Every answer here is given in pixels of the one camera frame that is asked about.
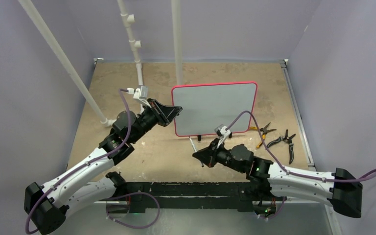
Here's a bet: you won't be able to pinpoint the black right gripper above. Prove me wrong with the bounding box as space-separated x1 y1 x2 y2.
194 138 246 174

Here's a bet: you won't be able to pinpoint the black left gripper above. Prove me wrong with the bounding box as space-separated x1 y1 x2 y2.
130 98 181 143

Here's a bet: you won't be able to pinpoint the black silver marker pen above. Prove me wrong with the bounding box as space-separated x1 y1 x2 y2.
188 137 204 167

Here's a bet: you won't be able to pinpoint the whiteboard with pink frame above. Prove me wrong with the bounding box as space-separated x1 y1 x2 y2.
171 81 258 137

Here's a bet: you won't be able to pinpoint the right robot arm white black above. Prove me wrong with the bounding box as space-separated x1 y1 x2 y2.
192 139 363 218

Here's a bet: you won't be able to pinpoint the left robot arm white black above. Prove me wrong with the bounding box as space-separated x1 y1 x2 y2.
24 98 183 235

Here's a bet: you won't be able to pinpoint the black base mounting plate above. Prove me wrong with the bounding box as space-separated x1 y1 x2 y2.
97 181 286 213

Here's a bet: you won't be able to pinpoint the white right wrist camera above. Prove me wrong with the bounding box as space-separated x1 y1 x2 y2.
214 124 232 148

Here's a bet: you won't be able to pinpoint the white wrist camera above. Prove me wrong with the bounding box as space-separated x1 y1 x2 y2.
214 124 232 148
126 85 150 107

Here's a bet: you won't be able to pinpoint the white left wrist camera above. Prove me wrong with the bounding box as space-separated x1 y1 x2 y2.
126 85 150 107

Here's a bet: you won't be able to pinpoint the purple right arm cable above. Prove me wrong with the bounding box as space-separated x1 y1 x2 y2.
227 110 376 184

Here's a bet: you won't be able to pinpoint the yellow handled pliers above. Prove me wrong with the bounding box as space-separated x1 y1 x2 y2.
248 122 276 140

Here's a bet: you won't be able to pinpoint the black handled wire stripper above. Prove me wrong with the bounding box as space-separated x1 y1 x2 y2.
266 129 296 164

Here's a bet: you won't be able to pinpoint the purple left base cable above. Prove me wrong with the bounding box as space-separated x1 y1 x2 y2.
105 192 161 230

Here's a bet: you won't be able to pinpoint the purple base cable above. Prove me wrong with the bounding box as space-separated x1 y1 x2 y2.
256 196 288 221
105 192 161 230

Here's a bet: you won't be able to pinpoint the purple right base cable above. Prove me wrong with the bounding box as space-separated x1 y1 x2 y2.
256 196 288 221

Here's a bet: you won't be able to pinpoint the white PVC pipe frame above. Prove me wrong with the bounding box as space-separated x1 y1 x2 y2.
19 0 184 127

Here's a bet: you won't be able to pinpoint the aluminium extrusion rail frame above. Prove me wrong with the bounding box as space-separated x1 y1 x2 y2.
39 58 343 235

